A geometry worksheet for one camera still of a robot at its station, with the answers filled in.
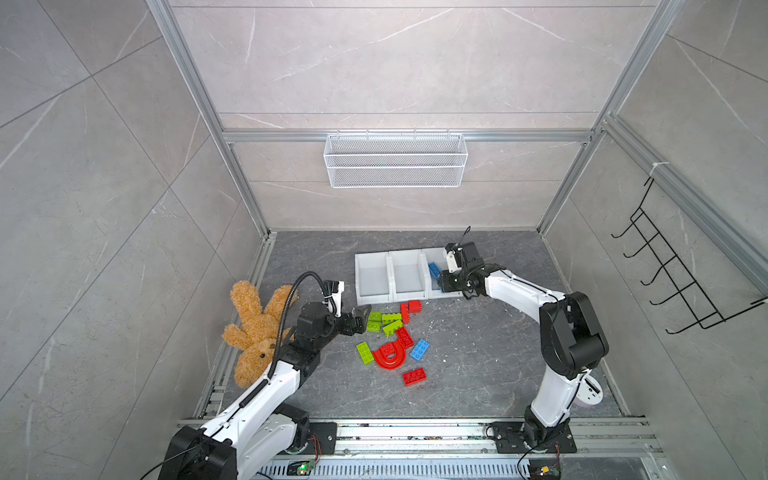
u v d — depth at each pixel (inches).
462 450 28.7
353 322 28.8
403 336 35.4
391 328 35.6
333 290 27.9
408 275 40.9
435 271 40.0
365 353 33.9
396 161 39.5
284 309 36.8
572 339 19.3
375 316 37.5
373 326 36.5
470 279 27.7
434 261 42.1
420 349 34.6
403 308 38.3
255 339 32.2
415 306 37.9
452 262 31.3
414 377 32.7
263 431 22.4
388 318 36.6
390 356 34.3
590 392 30.7
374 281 40.8
